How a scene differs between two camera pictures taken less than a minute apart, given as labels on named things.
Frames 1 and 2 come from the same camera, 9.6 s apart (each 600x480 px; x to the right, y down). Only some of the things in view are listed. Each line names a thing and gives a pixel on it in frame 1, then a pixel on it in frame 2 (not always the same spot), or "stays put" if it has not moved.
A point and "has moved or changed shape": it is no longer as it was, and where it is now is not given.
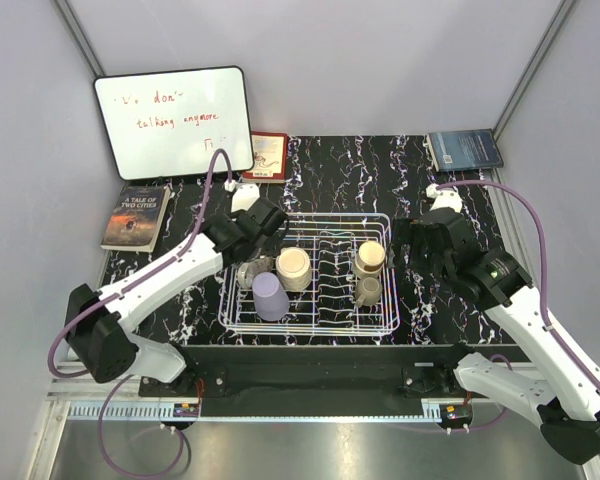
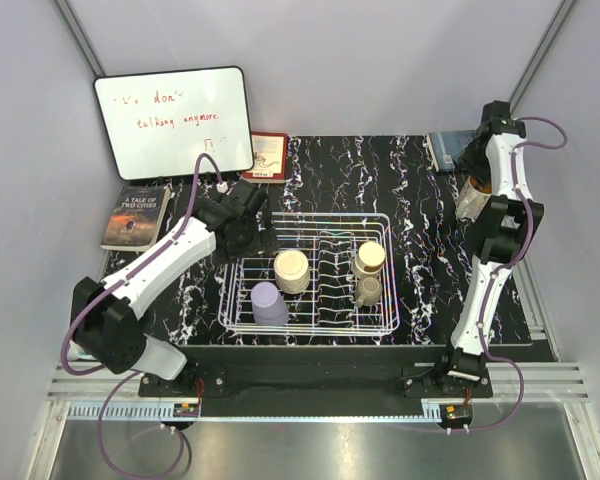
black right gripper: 405,231 to 481,174
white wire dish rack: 328,274 stays put
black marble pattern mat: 334,277 stays put
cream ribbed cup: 294,269 stays put
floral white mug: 249,269 to 472,199
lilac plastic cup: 270,298 has moved or changed shape
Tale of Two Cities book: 139,218 stays put
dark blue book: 459,150 stays put
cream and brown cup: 370,258 stays put
